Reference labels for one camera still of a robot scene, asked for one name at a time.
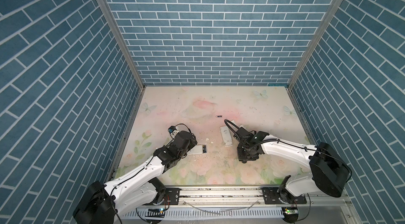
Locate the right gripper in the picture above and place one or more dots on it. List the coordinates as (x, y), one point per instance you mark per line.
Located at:
(241, 158)

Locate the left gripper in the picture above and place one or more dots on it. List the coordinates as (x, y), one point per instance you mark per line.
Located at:
(193, 141)

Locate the white remote control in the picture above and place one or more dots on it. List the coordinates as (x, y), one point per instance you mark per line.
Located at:
(226, 136)
(198, 150)

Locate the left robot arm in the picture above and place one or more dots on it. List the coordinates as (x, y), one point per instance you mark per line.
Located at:
(106, 203)

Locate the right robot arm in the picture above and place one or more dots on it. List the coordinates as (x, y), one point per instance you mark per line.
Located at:
(328, 172)

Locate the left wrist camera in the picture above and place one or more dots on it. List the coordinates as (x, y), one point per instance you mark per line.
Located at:
(173, 131)

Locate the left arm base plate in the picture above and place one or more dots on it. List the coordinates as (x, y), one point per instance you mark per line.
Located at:
(170, 196)

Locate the aluminium mounting rail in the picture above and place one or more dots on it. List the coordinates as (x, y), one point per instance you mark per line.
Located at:
(227, 196)

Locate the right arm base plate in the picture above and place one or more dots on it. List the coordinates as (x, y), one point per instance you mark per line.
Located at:
(275, 196)

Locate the white ribbed cable duct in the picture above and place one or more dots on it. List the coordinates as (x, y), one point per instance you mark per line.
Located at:
(178, 214)

